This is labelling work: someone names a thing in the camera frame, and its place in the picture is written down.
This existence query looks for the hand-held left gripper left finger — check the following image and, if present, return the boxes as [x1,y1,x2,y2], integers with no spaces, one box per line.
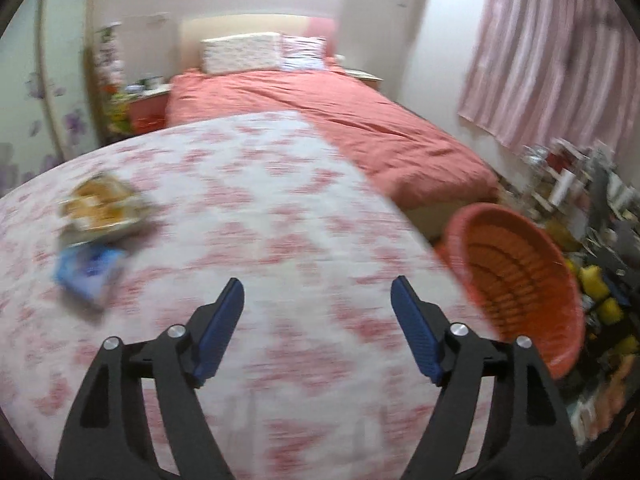
[55,278,245,480]

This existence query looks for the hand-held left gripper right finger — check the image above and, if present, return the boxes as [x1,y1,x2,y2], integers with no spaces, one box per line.
[391,275,584,480]

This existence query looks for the orange plastic basket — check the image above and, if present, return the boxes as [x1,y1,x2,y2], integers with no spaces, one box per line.
[435,202,586,382]

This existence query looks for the floral tablecloth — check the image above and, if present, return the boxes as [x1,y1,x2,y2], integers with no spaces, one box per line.
[0,110,501,480]

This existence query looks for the blue packet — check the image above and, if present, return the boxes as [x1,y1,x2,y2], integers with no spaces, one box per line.
[54,244,129,312]

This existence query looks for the clear snack packet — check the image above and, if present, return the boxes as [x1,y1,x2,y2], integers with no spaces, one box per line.
[57,174,157,242]

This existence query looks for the yellow cardboard box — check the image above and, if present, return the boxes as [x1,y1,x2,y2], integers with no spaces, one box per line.
[546,220,584,254]

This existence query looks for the yellow soft object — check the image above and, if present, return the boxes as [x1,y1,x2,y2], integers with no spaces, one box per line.
[597,297,626,324]
[579,265,609,302]

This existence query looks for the white storage cart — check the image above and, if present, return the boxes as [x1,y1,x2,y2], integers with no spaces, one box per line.
[520,137,603,222]

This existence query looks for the peach cloth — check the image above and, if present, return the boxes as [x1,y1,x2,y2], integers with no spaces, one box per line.
[594,355,637,432]

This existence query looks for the salmon duvet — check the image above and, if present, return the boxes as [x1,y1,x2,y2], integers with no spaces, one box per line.
[165,57,501,212]

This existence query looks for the pink white nightstand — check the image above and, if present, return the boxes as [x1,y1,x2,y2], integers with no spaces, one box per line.
[345,67,385,94]
[122,82,174,135]

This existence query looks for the green yellow plush toy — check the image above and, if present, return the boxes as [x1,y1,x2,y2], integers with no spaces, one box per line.
[105,87,132,134]

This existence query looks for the floral pillow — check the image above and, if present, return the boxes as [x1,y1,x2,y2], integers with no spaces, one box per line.
[200,31,284,75]

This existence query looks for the pink striped pillow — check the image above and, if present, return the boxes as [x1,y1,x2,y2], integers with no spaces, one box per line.
[277,35,329,72]

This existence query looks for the pink striped curtain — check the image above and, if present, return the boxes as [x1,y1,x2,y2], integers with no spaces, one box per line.
[457,0,640,157]

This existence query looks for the flower print sliding wardrobe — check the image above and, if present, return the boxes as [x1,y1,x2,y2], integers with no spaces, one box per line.
[0,0,102,197]

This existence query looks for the grey metal tube frame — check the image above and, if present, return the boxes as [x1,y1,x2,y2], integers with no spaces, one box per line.
[585,160,640,306]

